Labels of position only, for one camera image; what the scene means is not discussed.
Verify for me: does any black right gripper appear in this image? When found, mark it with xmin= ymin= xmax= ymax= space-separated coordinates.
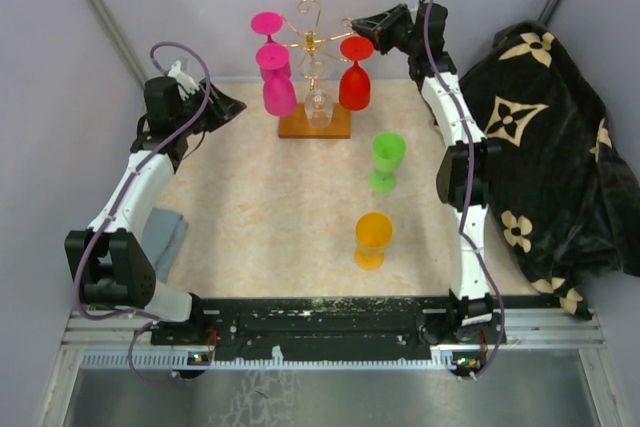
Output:
xmin=348 ymin=5 xmax=418 ymax=58

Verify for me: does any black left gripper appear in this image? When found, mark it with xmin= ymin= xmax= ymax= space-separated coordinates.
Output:
xmin=175 ymin=77 xmax=247 ymax=136

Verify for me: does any red plastic wine glass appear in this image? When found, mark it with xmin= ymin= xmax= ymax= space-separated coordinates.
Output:
xmin=339 ymin=36 xmax=374 ymax=111

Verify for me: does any gold wire wine glass rack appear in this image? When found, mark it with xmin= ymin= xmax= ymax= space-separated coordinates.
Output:
xmin=278 ymin=0 xmax=374 ymax=140

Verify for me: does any magenta plastic wine glass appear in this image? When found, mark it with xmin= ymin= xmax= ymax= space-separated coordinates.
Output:
xmin=250 ymin=11 xmax=292 ymax=81

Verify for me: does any clear wine glass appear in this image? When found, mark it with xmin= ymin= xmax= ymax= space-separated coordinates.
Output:
xmin=300 ymin=56 xmax=334 ymax=130

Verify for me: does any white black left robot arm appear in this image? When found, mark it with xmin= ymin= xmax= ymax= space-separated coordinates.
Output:
xmin=64 ymin=73 xmax=246 ymax=344

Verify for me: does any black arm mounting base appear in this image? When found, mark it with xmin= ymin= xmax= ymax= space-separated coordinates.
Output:
xmin=94 ymin=294 xmax=506 ymax=381

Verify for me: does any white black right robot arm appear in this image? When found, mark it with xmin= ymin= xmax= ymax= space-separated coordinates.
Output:
xmin=350 ymin=0 xmax=500 ymax=343

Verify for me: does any green plastic wine glass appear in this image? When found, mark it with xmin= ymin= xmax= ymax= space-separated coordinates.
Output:
xmin=369 ymin=132 xmax=406 ymax=193

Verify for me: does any orange plastic wine glass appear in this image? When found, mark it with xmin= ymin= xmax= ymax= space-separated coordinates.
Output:
xmin=354 ymin=212 xmax=393 ymax=271

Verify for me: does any grey blue cloth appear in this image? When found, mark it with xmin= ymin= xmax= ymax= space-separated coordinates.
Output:
xmin=141 ymin=208 xmax=188 ymax=283

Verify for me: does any black floral blanket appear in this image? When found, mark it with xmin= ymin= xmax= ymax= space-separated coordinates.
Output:
xmin=460 ymin=21 xmax=639 ymax=320

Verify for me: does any aluminium frame rail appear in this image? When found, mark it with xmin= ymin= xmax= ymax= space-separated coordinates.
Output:
xmin=37 ymin=297 xmax=622 ymax=426

